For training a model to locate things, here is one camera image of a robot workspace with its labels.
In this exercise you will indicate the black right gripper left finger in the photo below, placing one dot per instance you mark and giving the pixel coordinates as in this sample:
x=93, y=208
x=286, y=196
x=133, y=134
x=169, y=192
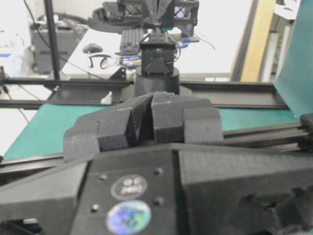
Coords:
x=116, y=127

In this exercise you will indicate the black vertical stand pole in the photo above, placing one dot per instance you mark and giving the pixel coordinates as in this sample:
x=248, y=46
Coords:
x=52, y=38

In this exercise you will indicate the grey equipment case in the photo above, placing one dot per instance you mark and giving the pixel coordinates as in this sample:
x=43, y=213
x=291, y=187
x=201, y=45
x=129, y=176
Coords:
x=67, y=40

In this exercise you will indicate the black computer mouse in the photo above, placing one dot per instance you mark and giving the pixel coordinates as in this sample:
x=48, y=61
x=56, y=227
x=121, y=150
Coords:
x=92, y=48

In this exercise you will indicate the green table cloth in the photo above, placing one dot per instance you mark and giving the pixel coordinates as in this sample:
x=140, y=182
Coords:
x=41, y=132

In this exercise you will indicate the black keyboard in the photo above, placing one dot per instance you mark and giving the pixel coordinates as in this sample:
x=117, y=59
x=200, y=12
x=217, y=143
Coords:
x=130, y=40

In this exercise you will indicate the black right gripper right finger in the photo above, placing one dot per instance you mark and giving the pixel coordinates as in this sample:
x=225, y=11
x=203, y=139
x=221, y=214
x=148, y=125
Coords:
x=187, y=119

